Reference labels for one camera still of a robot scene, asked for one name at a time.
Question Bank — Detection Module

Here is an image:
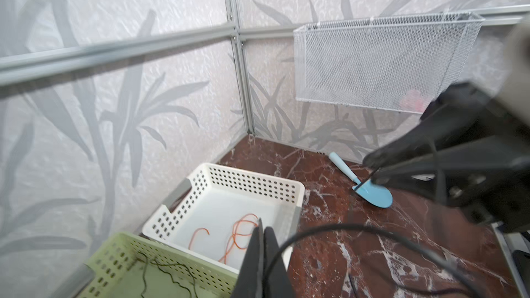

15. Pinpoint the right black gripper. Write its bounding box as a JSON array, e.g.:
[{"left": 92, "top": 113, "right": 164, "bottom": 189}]
[{"left": 363, "top": 82, "right": 529, "bottom": 233}]

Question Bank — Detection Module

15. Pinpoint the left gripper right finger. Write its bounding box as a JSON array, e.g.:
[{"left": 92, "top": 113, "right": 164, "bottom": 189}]
[{"left": 262, "top": 227, "right": 295, "bottom": 298}]

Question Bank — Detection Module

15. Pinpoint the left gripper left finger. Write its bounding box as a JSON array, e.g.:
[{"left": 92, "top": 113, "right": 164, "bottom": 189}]
[{"left": 230, "top": 219, "right": 264, "bottom": 298}]

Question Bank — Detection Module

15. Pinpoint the orange cable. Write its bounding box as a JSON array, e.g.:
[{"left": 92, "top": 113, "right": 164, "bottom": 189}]
[{"left": 188, "top": 213, "right": 261, "bottom": 266}]

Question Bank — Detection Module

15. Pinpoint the black cable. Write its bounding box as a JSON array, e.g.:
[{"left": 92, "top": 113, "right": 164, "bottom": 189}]
[
  {"left": 136, "top": 252, "right": 200, "bottom": 298},
  {"left": 262, "top": 167, "right": 485, "bottom": 298}
]

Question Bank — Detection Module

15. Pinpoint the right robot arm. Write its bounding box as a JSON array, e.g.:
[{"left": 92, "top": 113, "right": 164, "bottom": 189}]
[{"left": 363, "top": 17, "right": 529, "bottom": 234}]

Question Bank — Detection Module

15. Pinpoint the white perforated basket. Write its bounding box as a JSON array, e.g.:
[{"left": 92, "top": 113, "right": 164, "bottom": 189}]
[{"left": 142, "top": 163, "right": 305, "bottom": 273}]

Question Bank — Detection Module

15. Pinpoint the light blue scoop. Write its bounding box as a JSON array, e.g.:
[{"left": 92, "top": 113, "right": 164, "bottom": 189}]
[{"left": 328, "top": 152, "right": 393, "bottom": 208}]

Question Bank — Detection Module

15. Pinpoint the middle light green basket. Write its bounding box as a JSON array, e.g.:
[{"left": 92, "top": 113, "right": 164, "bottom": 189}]
[{"left": 77, "top": 232, "right": 237, "bottom": 297}]

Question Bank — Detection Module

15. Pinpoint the white wire mesh basket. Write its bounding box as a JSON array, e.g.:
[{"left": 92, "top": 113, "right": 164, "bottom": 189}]
[{"left": 293, "top": 12, "right": 484, "bottom": 113}]

